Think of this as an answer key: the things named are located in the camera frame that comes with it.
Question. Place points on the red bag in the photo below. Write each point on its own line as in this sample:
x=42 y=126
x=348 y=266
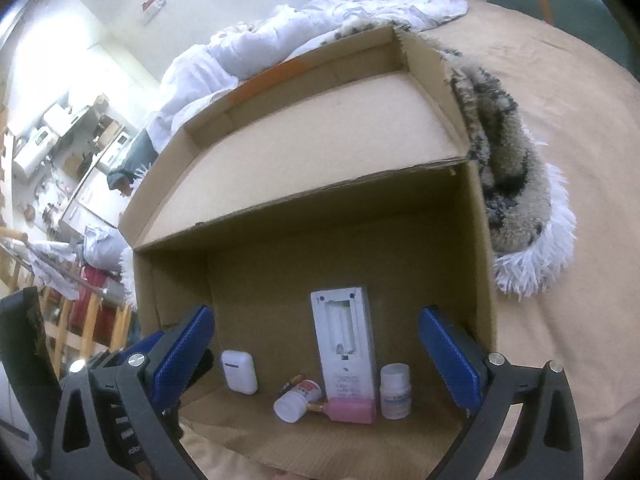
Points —
x=85 y=305

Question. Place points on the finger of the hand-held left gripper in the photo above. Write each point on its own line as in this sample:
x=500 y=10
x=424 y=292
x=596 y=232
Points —
x=200 y=367
x=140 y=346

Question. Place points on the white plastic bag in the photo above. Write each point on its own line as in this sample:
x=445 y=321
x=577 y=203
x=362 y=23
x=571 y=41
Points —
x=105 y=250

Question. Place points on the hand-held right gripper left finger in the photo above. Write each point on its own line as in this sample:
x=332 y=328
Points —
x=182 y=355

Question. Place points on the white plastic device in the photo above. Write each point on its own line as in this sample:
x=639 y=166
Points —
x=342 y=345

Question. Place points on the white bottle red label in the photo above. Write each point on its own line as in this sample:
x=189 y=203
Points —
x=295 y=402

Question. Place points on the white hanging cloth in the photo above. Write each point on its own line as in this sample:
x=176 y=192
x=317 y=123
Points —
x=50 y=260

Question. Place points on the white kitchen appliance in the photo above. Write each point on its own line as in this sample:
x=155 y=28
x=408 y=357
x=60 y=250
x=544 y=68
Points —
x=57 y=117

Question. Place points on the white duvet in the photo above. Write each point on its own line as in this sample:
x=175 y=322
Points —
x=240 y=55

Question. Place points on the white kitchen cabinet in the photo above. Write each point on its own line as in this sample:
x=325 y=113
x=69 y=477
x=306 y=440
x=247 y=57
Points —
x=85 y=200

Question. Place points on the fur-trimmed patterned coat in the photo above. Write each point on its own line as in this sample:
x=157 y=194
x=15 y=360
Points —
x=505 y=160

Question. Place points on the teal cushion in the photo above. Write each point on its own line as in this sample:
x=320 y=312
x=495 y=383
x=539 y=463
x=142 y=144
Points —
x=575 y=5
x=135 y=155

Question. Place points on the white earbuds case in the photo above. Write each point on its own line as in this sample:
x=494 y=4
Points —
x=239 y=370

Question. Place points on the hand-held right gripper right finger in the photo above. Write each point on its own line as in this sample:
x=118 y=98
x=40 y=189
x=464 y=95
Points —
x=452 y=360

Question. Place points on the yellow wooden rack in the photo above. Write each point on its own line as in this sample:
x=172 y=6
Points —
x=65 y=330

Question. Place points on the white water heater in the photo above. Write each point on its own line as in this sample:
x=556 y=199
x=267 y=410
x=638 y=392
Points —
x=30 y=155

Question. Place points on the cardboard box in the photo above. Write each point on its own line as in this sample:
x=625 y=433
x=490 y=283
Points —
x=350 y=120

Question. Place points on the pink rectangular block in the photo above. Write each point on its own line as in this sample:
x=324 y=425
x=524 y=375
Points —
x=350 y=410

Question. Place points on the white pill bottle blue label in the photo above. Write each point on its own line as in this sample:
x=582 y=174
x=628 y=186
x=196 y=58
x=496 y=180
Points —
x=395 y=390

